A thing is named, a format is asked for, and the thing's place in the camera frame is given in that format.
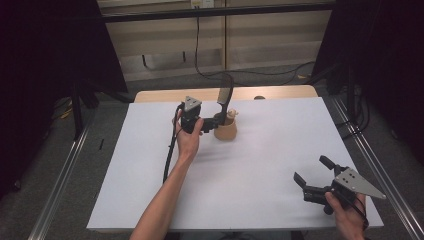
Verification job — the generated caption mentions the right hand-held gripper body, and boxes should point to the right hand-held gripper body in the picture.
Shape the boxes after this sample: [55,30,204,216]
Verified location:
[302,167,388,216]

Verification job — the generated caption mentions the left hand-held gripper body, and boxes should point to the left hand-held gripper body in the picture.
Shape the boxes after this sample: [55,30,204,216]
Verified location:
[179,95,222,135]

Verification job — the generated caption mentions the tan cup with small figure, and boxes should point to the tan cup with small figure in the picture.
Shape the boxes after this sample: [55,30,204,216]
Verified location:
[213,108,240,142]

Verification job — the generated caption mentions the person's left hand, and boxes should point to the person's left hand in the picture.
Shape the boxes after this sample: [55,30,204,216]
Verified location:
[172,109,205,162]

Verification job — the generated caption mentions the person's right hand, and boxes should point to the person's right hand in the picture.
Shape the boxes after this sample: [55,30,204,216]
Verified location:
[324,191,368,240]

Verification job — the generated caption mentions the white table sheet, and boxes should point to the white table sheet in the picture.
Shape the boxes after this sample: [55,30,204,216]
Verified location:
[86,96,385,232]

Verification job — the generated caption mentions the black horizontal bar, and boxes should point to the black horizontal bar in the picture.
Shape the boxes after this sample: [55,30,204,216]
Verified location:
[99,2,336,24]

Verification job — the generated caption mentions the black metal stand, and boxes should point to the black metal stand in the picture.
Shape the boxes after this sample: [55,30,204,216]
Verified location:
[71,81,100,141]

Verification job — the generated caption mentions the yellow floor item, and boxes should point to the yellow floor item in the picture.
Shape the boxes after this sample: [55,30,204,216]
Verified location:
[59,106,74,120]

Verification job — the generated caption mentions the black curtain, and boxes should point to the black curtain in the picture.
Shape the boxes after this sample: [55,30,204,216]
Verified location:
[310,0,424,166]
[0,0,130,201]

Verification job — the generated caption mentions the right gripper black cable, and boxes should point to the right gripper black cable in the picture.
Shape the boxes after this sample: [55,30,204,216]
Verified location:
[344,194,370,233]

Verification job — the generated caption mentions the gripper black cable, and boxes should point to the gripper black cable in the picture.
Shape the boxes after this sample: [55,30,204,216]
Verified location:
[344,194,370,233]
[162,102,186,184]

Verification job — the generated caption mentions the metal floor rail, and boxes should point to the metal floor rail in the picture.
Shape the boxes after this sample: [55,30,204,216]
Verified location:
[27,124,90,240]
[332,97,424,240]

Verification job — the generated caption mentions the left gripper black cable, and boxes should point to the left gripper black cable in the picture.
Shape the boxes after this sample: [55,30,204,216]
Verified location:
[162,102,186,184]

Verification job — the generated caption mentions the bundle of black floor cables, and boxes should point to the bundle of black floor cables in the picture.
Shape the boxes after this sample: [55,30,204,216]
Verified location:
[334,84,372,140]

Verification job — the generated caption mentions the black wall cable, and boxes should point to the black wall cable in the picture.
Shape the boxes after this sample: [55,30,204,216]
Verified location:
[194,15,317,87]

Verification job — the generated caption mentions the white wall socket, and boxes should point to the white wall socket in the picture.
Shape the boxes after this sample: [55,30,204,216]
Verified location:
[190,0,215,10]

